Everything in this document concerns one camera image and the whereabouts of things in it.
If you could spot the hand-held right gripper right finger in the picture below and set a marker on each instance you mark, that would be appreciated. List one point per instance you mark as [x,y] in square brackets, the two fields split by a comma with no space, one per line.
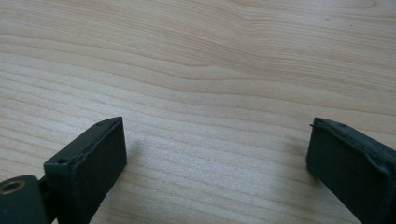
[348,168]

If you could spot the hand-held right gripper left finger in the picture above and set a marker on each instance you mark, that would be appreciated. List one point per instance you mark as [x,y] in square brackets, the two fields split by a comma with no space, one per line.
[90,174]

